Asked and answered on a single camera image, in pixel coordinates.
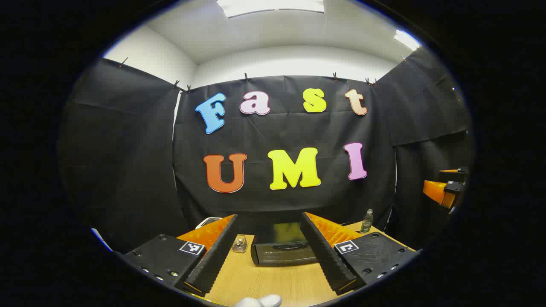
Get white toaster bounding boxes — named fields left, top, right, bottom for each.
left=195, top=217, right=223, bottom=229

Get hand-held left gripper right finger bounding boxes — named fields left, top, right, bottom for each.
left=300, top=211, right=422, bottom=296

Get small ceiling light panel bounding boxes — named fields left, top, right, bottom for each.
left=393, top=29, right=423, bottom=52

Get black electric oven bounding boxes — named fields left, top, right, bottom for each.
left=251, top=222, right=318, bottom=267

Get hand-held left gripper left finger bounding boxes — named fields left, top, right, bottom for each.
left=122, top=214, right=238, bottom=295

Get black backdrop cloth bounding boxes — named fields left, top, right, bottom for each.
left=58, top=46, right=475, bottom=254

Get large ceiling light panel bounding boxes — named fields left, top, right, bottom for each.
left=216, top=0, right=325, bottom=18

